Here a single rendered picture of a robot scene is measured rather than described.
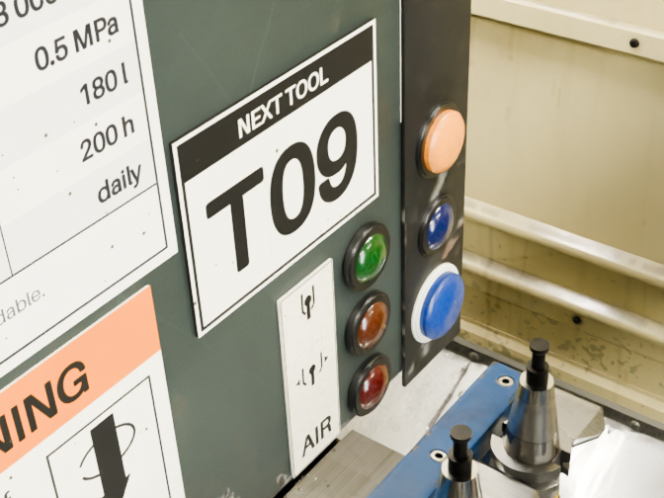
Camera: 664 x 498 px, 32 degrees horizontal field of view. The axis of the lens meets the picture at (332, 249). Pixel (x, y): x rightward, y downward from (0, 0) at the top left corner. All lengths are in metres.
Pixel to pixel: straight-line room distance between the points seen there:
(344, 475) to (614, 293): 0.38
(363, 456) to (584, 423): 0.46
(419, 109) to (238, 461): 0.14
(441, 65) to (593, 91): 0.85
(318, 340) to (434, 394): 1.14
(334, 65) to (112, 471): 0.14
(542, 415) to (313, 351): 0.48
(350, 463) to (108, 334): 1.04
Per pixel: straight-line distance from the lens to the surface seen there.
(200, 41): 0.32
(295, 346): 0.41
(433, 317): 0.48
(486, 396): 0.96
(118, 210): 0.31
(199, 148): 0.33
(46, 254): 0.30
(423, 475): 0.90
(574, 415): 0.97
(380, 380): 0.46
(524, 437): 0.90
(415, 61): 0.42
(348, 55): 0.38
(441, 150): 0.44
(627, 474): 1.47
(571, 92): 1.29
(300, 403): 0.43
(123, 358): 0.34
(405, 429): 1.54
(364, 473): 1.35
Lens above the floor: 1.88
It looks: 35 degrees down
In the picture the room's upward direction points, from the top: 3 degrees counter-clockwise
